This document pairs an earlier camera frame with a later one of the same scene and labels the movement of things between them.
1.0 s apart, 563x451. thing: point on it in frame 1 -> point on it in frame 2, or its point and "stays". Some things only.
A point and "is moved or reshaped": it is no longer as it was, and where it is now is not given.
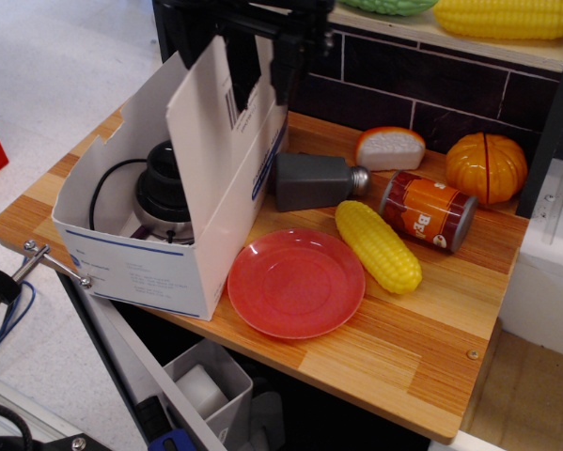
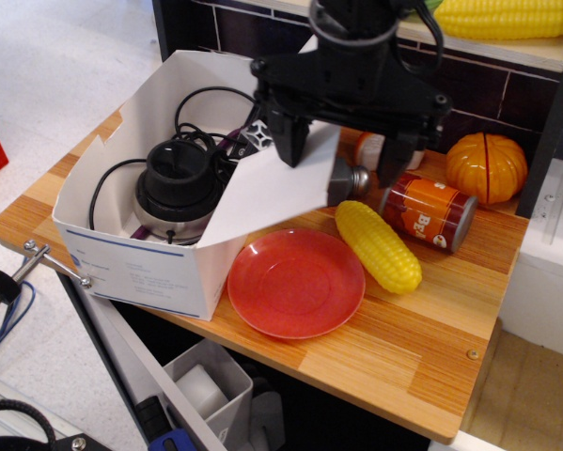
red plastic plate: [295, 283] stays
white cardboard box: [156, 216] is moved or reshaped
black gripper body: [177, 21] -> [355, 78]
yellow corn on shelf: [526, 20] stays
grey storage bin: [231, 423] stays
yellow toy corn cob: [384, 256] stays
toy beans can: [429, 209] stays
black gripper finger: [290, 54] -> [290, 134]
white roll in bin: [201, 390] stays
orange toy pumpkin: [486, 166] stays
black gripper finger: [185, 34] -> [395, 156]
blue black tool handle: [158, 430] stays
